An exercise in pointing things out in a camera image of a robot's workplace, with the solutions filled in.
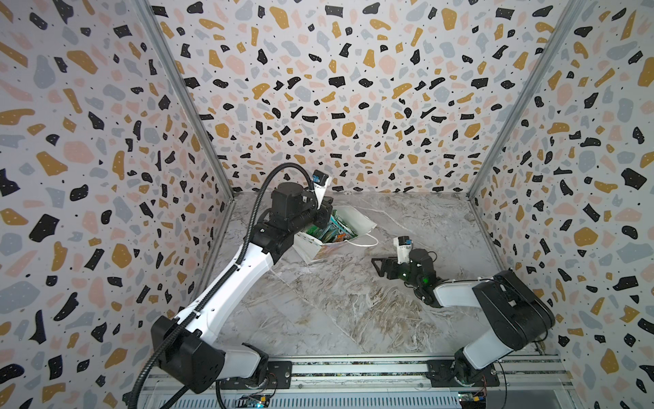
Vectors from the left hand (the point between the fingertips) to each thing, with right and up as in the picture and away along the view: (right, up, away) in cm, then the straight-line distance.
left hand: (332, 194), depth 71 cm
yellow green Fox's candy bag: (-5, -12, +21) cm, 24 cm away
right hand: (+15, -20, +20) cm, 32 cm away
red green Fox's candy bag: (+1, -11, +23) cm, 25 cm away
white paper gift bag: (-7, -16, +8) cm, 19 cm away
